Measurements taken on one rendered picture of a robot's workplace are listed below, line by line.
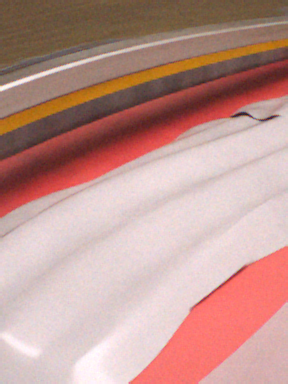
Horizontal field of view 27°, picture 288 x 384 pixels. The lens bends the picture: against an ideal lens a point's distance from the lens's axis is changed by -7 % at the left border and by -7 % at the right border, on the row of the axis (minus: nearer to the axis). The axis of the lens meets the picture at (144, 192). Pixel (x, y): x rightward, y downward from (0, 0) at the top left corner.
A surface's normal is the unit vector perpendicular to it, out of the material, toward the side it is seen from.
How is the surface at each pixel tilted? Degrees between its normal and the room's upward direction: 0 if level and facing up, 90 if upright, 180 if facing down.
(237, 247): 23
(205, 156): 16
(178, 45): 75
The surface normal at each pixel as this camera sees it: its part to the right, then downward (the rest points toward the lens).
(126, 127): -0.02, -0.90
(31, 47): 0.76, 0.26
